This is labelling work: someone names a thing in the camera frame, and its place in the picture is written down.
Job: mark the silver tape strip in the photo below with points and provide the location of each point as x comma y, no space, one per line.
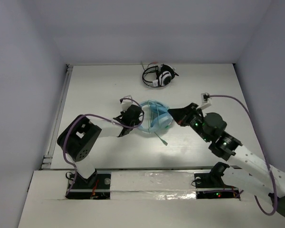
152,185

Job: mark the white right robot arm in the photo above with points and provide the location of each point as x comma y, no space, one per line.
240,167

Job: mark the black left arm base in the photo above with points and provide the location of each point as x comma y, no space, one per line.
94,188

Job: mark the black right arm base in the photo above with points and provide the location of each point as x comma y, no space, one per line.
210,185

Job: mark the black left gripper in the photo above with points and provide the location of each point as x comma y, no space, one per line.
135,116

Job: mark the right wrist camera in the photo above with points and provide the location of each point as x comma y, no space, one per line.
205,101

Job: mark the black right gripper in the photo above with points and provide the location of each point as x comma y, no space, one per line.
179,114

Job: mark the light blue headphones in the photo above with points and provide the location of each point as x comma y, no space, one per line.
159,118

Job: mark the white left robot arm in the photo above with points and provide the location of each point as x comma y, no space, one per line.
79,137

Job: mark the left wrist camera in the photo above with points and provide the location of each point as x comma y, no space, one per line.
126,102

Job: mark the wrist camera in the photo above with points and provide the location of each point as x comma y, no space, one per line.
126,102
205,101

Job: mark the black and white headphones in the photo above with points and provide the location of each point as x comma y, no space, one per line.
164,75

